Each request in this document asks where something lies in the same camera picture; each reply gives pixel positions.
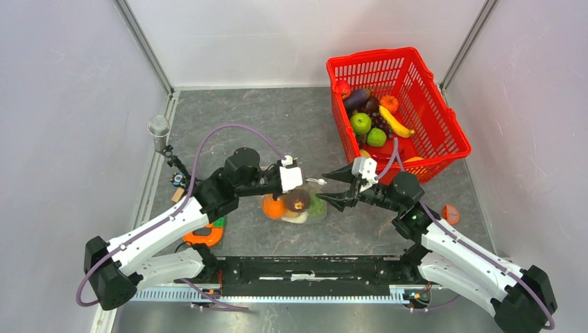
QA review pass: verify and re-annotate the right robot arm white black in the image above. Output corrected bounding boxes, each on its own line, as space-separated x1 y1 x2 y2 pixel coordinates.
319 157 557 332

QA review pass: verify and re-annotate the orange letter e toy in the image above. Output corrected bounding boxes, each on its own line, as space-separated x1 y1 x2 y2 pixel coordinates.
182 223 225 247

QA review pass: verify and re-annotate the small yellow fruit low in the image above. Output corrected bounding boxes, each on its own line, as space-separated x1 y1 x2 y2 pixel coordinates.
359 149 371 158

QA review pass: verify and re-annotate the dark red plum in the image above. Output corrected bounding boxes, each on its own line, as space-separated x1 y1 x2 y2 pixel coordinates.
284 189 311 213

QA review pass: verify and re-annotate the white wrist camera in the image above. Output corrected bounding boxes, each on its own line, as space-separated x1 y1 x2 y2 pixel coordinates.
279 155 304 194
351 156 378 192

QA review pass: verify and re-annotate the clear dotted zip top bag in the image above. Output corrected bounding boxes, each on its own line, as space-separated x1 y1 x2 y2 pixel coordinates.
258 178 327 224

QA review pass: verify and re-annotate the green wrinkled cabbage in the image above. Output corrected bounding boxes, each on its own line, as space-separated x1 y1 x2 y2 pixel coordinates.
365 128 388 148

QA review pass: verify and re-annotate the small orange object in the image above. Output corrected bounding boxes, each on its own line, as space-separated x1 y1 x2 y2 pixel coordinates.
442 205 460 225

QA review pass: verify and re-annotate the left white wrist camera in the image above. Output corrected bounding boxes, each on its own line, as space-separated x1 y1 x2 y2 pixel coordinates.
279 155 304 194

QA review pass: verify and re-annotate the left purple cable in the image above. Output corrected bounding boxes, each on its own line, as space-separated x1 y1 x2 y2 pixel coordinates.
76 122 288 311

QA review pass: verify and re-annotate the dark purple grape bunch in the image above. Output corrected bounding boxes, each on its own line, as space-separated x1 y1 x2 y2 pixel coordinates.
369 112 394 139

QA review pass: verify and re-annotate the orange pumpkin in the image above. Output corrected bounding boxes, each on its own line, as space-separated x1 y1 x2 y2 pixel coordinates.
379 95 399 114

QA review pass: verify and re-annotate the white mushroom toy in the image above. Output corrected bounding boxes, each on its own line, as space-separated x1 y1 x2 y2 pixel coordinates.
281 212 308 224

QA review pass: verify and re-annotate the yellow banana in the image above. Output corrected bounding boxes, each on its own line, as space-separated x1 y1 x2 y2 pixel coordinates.
379 105 415 138

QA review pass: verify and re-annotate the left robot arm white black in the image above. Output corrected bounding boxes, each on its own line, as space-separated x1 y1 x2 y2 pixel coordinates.
83 147 304 311

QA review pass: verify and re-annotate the purple eggplant top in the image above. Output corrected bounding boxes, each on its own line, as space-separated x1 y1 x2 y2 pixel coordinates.
343 88 372 112

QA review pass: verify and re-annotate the green small block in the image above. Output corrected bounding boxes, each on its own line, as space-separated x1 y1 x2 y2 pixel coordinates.
212 217 226 228

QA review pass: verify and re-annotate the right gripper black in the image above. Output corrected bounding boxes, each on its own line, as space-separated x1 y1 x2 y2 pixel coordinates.
315 160 403 213

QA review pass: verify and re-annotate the green apple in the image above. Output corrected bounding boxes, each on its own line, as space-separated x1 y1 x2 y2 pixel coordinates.
349 112 372 135

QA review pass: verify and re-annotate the red plastic basket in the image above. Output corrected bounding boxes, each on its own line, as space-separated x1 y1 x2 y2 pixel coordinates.
326 47 472 183

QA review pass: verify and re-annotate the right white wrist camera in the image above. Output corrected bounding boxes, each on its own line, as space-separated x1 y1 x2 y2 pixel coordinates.
351 156 378 192

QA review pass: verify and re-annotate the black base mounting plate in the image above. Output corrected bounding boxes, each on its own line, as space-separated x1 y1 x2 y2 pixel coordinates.
190 255 428 297

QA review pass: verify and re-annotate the red apple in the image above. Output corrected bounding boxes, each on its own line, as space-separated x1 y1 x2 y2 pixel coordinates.
334 79 352 100

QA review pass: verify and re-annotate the grey microphone on stand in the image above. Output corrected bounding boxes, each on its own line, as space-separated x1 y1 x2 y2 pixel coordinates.
148 115 190 189

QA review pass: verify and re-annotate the orange tangerine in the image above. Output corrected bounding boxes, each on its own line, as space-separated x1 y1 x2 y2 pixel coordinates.
261 194 287 220

